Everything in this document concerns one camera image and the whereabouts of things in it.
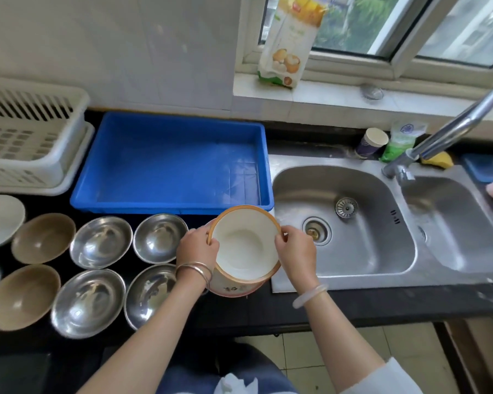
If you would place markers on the white ceramic bowl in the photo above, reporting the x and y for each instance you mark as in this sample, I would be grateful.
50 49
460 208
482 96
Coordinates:
0 219

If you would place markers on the person's right thumb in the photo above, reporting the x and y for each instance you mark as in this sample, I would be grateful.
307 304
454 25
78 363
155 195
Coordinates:
280 244

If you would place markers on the wooden cabinet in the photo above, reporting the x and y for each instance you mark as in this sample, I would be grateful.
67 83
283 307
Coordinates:
476 356

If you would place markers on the person's left thumb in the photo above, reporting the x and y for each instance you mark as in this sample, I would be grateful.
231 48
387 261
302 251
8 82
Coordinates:
213 242

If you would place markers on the brown ceramic bowl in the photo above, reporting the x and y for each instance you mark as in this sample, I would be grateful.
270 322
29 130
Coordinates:
43 238
22 297

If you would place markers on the person's left forearm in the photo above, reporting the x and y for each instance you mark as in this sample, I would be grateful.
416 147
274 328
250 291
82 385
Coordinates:
156 336

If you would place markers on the silver bangles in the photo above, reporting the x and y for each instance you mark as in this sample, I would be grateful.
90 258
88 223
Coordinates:
199 271

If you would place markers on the stainless steel bowl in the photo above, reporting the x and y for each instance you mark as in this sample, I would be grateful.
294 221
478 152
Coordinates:
160 238
88 303
150 295
100 242

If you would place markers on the white bowl with orange rim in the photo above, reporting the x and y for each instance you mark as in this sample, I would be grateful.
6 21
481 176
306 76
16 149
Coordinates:
244 250

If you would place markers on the green detergent pouch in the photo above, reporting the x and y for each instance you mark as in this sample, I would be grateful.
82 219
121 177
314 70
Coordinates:
400 139

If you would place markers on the white plastic dish basket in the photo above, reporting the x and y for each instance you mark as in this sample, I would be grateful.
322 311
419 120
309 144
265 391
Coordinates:
28 131

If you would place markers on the stainless steel double sink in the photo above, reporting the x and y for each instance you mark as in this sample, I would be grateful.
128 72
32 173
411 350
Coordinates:
365 250

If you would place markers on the person's right forearm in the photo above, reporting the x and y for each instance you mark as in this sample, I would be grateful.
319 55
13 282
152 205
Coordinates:
337 344

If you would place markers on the person's left hand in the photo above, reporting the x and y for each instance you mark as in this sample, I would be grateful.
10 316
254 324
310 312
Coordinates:
195 252

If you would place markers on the white jade bangle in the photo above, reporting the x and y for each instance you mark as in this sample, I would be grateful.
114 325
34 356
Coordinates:
310 296

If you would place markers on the chrome faucet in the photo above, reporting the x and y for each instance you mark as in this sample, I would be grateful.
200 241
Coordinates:
443 137

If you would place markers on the white flour bag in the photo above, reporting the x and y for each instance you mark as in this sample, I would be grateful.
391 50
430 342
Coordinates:
289 40

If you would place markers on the paper cup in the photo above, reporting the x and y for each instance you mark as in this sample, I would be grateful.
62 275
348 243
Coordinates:
372 142

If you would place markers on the white plastic drip tray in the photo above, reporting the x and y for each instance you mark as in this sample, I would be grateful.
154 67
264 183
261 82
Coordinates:
80 159

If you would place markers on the sink drain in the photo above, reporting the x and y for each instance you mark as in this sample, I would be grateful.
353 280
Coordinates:
317 231

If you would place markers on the metal sink strainer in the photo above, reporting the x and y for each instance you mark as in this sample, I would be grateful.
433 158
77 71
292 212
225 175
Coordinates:
346 208

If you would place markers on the metal drain stopper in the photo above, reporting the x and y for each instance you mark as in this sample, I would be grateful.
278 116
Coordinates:
372 91

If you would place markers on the white window frame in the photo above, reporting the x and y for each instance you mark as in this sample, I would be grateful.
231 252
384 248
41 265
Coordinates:
398 61

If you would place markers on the blue plastic tray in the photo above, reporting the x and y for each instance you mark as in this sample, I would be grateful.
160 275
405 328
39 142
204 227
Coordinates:
172 168

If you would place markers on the person's blue trousers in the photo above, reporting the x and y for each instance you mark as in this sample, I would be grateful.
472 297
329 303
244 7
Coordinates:
246 365

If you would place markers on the person's white sleeve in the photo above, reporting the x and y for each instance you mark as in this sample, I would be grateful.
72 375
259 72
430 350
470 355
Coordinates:
388 379

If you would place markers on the yellow sponge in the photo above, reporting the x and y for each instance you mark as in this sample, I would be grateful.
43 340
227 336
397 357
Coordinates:
439 160

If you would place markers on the white crumpled cloth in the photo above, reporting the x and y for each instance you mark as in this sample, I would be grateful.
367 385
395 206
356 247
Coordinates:
235 384

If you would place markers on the person's right hand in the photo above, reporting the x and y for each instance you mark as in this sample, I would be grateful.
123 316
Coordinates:
298 258

